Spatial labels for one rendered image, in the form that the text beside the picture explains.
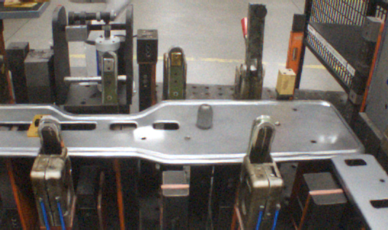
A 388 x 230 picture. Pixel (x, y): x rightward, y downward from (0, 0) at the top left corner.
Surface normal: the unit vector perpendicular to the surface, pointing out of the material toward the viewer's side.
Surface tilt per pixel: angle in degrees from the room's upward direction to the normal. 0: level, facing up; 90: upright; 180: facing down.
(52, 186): 90
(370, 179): 0
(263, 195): 90
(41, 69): 90
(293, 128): 0
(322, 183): 0
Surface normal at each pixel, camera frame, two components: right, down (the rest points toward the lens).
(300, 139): 0.05, -0.86
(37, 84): 0.10, 0.51
